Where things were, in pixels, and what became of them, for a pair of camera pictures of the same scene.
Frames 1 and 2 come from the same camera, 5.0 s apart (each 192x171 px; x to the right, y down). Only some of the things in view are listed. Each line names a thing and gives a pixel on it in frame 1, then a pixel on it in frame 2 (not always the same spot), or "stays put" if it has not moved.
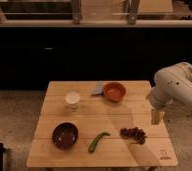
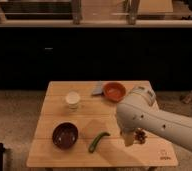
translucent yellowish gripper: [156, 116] -> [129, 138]
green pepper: [96, 140] stays put
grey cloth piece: [97, 88] stays put
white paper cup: [72, 98] stays put
